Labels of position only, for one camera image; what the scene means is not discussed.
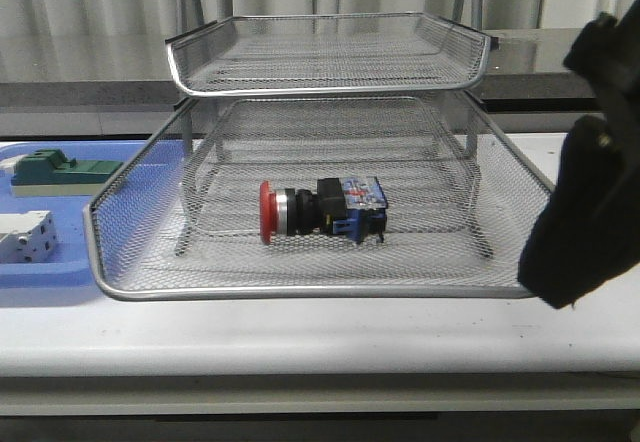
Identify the white circuit breaker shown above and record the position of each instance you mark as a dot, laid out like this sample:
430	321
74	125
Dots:
28	237

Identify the red emergency stop push button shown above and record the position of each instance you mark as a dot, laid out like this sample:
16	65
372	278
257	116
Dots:
352	207

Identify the grey stone counter ledge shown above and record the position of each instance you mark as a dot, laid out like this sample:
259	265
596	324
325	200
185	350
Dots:
82	87

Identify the blue plastic tray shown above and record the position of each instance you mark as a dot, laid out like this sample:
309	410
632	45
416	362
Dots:
135	190

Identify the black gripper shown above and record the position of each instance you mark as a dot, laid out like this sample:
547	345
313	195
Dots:
588	233

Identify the green terminal block component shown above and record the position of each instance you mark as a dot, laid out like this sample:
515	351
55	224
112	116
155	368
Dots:
50	173

